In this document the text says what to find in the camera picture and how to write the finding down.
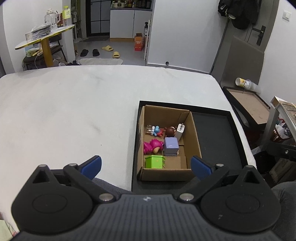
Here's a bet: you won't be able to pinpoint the brown cardboard box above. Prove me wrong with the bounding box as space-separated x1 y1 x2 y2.
135 105 202 182

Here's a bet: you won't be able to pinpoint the purple bunny cube toy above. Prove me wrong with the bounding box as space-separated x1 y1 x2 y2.
164 137 179 156

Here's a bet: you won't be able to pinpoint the green hexagonal container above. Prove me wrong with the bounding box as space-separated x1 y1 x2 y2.
145 155 165 169

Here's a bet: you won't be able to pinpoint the white charger block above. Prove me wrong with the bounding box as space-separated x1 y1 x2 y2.
175 123 185 141

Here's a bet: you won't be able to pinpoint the brown-haired doll head figurine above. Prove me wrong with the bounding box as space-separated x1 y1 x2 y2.
165 126 177 137

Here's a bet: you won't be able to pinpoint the pink doll figurine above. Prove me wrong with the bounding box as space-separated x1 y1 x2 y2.
144 139 164 155

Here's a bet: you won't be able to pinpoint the blue smurf figurine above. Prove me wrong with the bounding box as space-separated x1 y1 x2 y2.
145 125 165 137

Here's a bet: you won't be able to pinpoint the black shallow tray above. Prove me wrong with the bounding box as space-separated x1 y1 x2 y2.
132 100 248 194

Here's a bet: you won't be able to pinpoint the black framed brown board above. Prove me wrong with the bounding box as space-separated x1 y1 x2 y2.
222 86 270 128

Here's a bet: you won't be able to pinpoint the yellow paper cup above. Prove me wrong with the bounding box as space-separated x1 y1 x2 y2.
235 77 261 93

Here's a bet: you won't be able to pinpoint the right black slipper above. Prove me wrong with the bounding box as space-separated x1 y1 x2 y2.
92 49 100 57

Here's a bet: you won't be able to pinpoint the black slipper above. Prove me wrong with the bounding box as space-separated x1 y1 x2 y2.
92 49 100 57
80 49 89 57

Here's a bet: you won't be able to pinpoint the right yellow slipper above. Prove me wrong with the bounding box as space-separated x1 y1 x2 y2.
112 51 120 59

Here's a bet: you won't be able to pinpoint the yellow slipper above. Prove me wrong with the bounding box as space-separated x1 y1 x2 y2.
112 51 120 59
102 45 113 52

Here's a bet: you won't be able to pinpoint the left black slipper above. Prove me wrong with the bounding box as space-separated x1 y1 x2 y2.
80 49 89 57

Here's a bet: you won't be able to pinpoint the left yellow slipper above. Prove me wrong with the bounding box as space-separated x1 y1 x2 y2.
102 45 113 52

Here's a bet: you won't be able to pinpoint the orange cardboard box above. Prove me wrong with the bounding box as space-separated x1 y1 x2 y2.
134 33 145 51

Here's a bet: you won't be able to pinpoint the yellow side table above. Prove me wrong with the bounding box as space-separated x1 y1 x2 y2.
15 25 75 67

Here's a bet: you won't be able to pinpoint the white cabinet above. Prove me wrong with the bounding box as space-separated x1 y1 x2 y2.
110 9 152 39

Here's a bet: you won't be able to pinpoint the glass jar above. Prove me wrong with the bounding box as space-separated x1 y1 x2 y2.
44 9 57 29

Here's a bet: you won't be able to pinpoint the black hanging clothes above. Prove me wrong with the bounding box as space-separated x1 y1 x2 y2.
218 0 261 30

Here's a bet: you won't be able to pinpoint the black door handle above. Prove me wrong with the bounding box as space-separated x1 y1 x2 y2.
251 25 266 46

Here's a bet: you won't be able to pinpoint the white wall switch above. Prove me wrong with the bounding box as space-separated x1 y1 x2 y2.
282 11 292 21

